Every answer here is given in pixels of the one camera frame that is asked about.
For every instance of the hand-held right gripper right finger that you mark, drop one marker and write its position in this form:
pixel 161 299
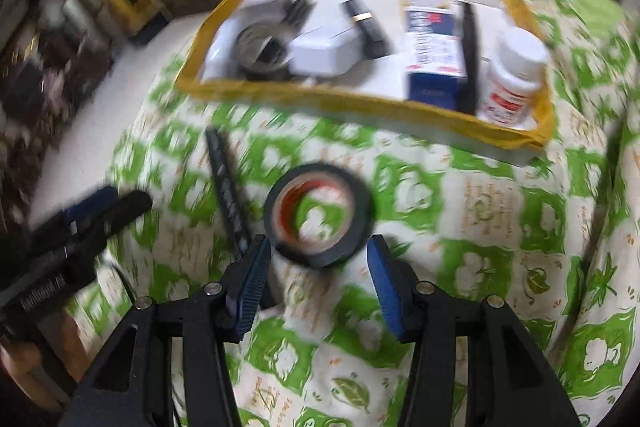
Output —
pixel 387 292

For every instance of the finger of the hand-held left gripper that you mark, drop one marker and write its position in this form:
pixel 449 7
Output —
pixel 120 214
pixel 92 204

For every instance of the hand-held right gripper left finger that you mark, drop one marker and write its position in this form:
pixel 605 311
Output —
pixel 252 287

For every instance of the black electrical tape roll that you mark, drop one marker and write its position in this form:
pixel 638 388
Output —
pixel 245 57
pixel 325 257

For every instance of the black pen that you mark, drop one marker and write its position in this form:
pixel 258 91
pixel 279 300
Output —
pixel 227 192

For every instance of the white foam tray yellow tape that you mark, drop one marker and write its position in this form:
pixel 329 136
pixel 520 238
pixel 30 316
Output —
pixel 385 72

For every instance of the blue and white carton box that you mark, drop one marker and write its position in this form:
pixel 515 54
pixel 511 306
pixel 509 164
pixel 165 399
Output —
pixel 432 57

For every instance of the long black white-tipped marker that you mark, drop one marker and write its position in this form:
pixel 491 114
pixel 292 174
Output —
pixel 470 67

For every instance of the white square plastic box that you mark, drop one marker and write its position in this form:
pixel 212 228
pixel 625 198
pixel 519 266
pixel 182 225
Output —
pixel 325 54

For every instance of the white pill bottle red label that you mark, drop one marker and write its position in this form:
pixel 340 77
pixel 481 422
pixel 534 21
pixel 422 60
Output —
pixel 515 82

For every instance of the black lipstick gold band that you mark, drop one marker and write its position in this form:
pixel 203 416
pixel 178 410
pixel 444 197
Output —
pixel 370 34

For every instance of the person's left hand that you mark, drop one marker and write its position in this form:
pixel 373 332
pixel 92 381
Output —
pixel 17 362

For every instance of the green printed blanket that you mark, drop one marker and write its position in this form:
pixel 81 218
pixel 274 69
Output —
pixel 475 227

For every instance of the dark wooden furniture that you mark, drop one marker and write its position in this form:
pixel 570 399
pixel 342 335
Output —
pixel 45 82

